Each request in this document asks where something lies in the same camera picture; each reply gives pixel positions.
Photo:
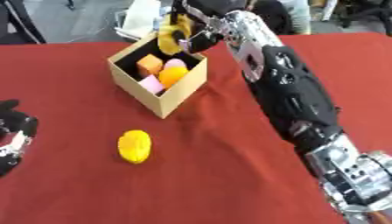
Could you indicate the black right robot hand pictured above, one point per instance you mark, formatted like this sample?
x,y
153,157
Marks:
x,y
204,39

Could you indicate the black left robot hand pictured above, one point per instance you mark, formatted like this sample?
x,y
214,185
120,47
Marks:
x,y
13,122

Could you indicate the yellow toy banana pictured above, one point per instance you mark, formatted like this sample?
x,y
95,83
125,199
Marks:
x,y
171,36

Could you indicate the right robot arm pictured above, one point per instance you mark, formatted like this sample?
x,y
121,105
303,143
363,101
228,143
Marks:
x,y
291,96

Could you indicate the tan cardboard box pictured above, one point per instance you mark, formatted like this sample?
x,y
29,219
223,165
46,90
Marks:
x,y
158,78

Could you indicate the pink round toy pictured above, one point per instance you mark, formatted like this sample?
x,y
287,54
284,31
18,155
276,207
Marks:
x,y
175,63

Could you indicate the orange toy fruit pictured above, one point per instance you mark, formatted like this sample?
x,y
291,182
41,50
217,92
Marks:
x,y
172,75

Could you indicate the orange block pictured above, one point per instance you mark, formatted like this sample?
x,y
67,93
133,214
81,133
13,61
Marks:
x,y
149,64

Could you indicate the white bag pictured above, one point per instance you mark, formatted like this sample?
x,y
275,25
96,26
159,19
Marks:
x,y
140,19

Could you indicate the pink block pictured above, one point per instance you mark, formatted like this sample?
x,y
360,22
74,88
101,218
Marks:
x,y
151,84

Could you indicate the person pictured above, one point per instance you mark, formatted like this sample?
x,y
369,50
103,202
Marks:
x,y
283,14

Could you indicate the yellow toy fruit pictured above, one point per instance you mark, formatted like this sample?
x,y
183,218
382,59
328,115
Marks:
x,y
135,146

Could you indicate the black chair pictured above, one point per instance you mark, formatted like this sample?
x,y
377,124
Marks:
x,y
365,11

